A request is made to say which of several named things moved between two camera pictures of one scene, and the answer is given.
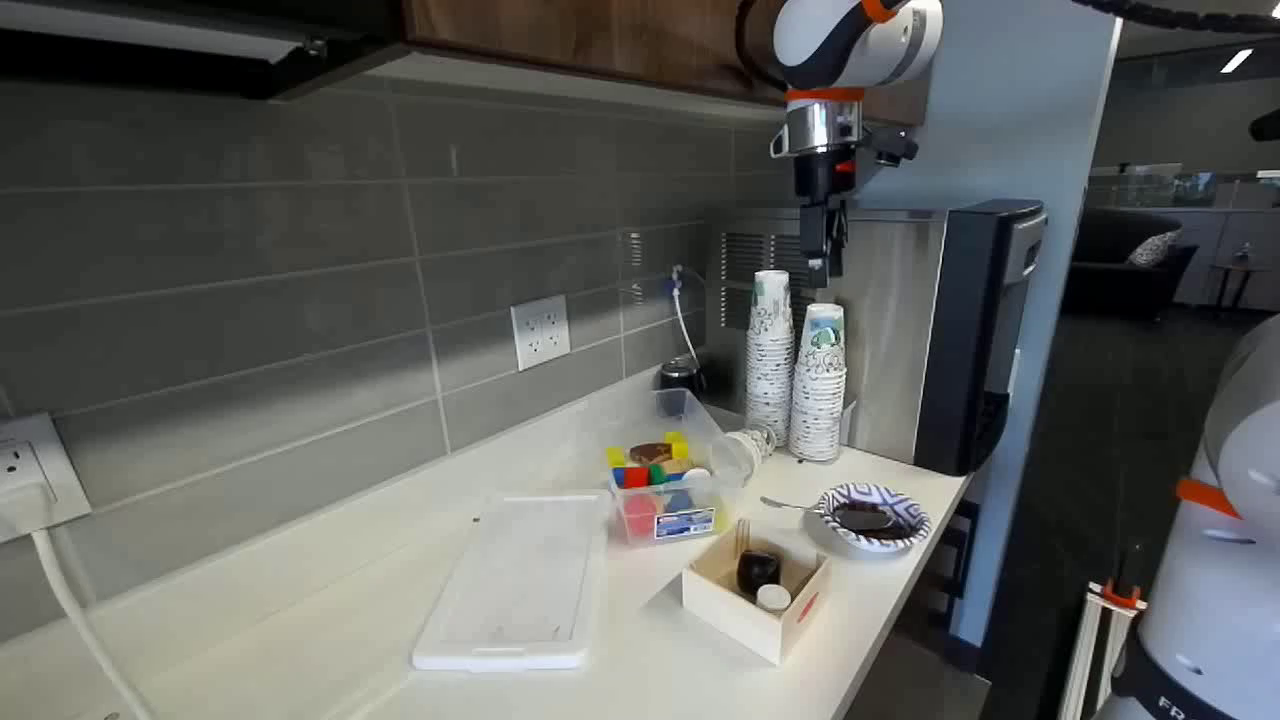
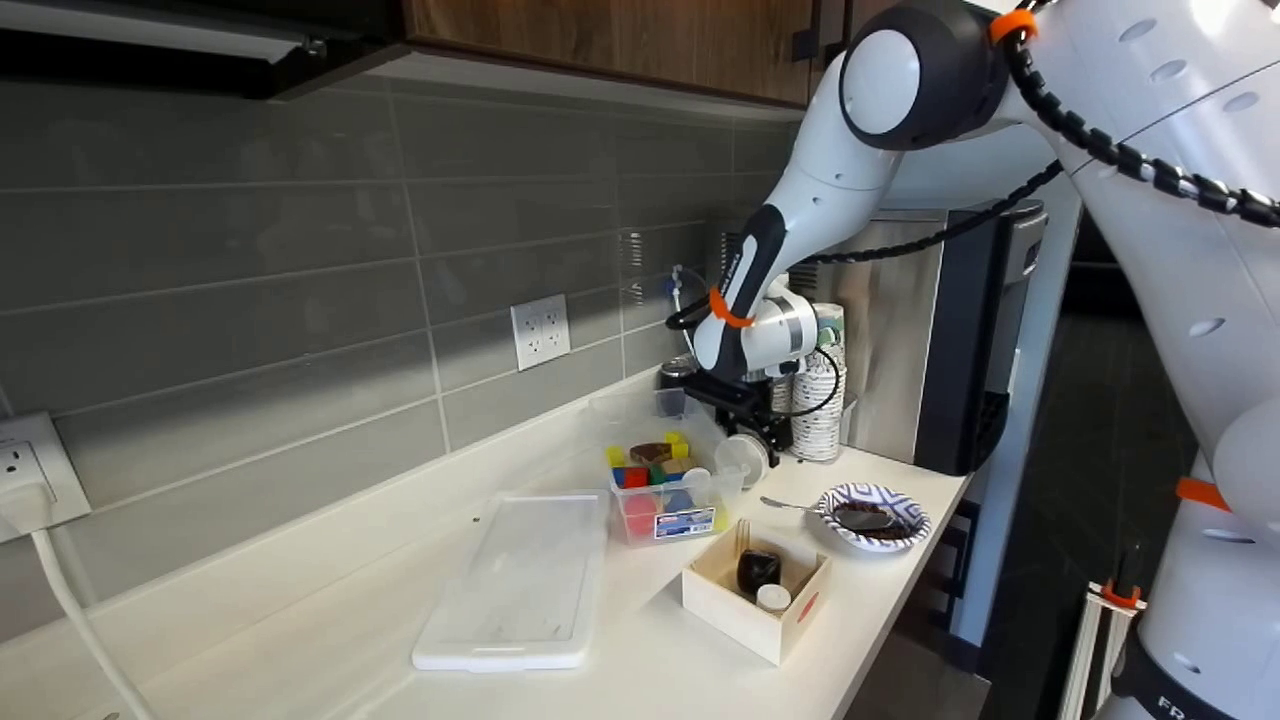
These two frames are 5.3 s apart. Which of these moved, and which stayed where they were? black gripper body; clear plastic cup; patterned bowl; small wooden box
Moved: black gripper body
Stayed: small wooden box; patterned bowl; clear plastic cup
